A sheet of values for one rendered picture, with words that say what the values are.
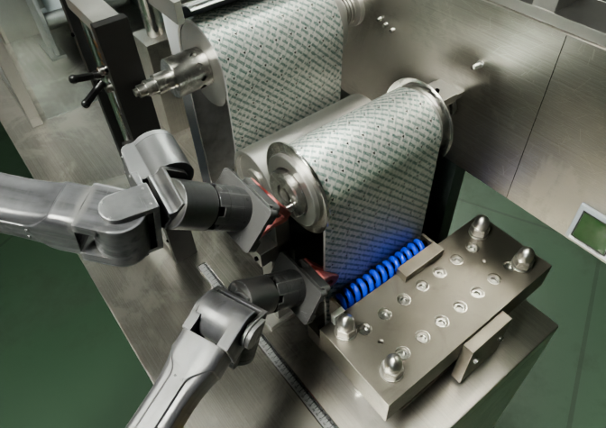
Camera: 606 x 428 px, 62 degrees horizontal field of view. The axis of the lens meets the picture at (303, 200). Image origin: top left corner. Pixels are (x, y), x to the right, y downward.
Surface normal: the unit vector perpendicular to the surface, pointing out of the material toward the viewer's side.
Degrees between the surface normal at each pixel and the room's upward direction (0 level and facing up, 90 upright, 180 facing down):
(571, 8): 0
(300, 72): 92
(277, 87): 92
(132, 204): 13
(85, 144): 0
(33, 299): 0
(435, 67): 90
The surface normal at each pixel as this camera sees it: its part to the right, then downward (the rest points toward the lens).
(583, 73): -0.79, 0.46
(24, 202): 0.04, -0.58
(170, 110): 0.61, 0.56
